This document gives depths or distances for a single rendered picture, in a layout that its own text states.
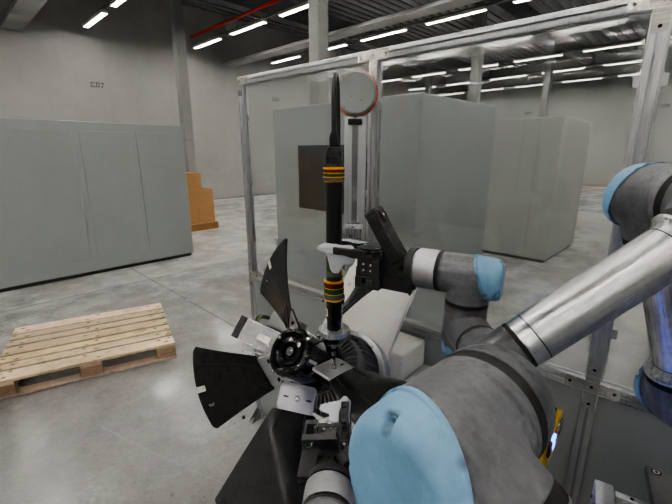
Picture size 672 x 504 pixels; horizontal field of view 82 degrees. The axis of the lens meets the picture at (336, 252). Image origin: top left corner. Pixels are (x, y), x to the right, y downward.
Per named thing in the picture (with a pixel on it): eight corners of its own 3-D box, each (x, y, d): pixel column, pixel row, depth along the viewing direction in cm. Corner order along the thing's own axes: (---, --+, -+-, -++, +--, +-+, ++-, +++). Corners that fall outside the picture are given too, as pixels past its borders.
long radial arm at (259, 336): (329, 356, 118) (308, 345, 110) (318, 380, 116) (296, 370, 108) (268, 328, 137) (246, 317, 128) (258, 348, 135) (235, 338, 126)
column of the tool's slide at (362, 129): (343, 500, 192) (345, 117, 147) (359, 501, 192) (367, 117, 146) (342, 511, 187) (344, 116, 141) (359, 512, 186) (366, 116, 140)
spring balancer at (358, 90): (335, 118, 148) (333, 116, 141) (335, 72, 144) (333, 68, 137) (377, 117, 146) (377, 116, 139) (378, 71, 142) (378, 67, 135)
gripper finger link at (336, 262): (311, 272, 81) (353, 277, 78) (311, 244, 79) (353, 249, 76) (317, 268, 84) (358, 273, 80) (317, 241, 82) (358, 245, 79)
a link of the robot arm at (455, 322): (451, 375, 66) (457, 316, 63) (434, 344, 77) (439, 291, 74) (497, 376, 66) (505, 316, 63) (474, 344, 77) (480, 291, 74)
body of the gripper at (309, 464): (306, 415, 71) (294, 467, 59) (353, 413, 70) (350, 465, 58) (311, 450, 73) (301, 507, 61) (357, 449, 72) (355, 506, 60)
